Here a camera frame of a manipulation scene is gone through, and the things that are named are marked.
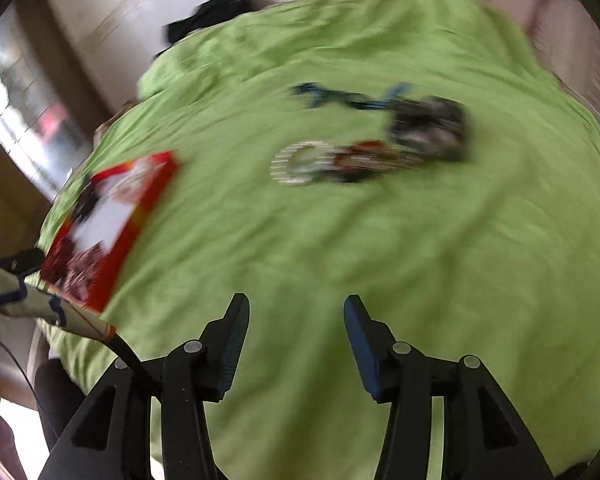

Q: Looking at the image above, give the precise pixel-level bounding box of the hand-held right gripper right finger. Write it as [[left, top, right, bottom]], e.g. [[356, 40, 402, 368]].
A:
[[343, 294, 557, 480]]

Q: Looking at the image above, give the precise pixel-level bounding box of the white pearl bracelet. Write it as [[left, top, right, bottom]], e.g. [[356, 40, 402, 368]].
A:
[[271, 141, 333, 187]]

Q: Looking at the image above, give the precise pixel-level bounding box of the blue lanyard strap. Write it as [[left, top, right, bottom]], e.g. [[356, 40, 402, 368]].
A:
[[291, 81, 413, 112]]

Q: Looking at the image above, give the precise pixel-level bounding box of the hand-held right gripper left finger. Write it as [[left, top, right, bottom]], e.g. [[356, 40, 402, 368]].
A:
[[37, 293, 251, 480]]

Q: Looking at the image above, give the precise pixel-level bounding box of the red bead bracelet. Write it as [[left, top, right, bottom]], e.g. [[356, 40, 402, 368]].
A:
[[330, 139, 398, 183]]

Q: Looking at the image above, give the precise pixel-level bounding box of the dark red polka dot scrunchie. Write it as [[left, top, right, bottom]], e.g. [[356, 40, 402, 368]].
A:
[[41, 236, 112, 307]]

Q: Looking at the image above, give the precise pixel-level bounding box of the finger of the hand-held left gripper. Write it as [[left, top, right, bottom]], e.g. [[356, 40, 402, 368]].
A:
[[0, 248, 47, 277]]

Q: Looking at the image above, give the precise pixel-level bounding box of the red-rimmed white tray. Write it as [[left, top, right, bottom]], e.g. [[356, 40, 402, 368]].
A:
[[39, 151, 179, 313]]

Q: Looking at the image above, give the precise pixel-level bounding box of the black organza scrunchie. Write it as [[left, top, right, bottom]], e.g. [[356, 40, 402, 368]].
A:
[[389, 96, 470, 162]]

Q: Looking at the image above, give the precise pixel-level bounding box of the black cable with taped wrap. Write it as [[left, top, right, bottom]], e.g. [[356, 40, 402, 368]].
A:
[[0, 259, 161, 401]]

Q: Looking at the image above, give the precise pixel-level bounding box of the thin black cable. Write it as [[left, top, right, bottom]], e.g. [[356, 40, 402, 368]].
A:
[[0, 310, 48, 413]]

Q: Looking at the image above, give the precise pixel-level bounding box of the green bed sheet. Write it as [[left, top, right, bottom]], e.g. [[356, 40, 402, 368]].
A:
[[37, 0, 600, 477]]

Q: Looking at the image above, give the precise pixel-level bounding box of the black hair claw clip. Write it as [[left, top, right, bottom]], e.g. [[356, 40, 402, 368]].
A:
[[70, 189, 102, 226]]

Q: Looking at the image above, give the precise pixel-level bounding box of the black cloth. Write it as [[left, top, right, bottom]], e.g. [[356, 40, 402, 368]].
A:
[[164, 0, 267, 47]]

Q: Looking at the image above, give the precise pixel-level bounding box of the window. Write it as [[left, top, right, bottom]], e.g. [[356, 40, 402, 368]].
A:
[[0, 25, 97, 198]]

